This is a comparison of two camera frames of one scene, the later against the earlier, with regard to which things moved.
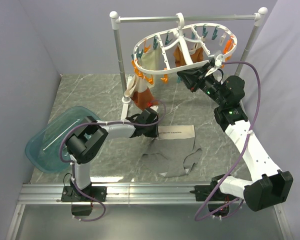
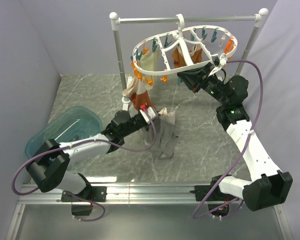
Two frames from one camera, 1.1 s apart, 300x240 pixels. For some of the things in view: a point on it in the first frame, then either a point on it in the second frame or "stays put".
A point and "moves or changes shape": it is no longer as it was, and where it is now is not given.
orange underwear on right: (196, 53) stays put
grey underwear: (172, 153) moves or changes shape
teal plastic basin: (43, 149) stays put
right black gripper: (194, 78) stays put
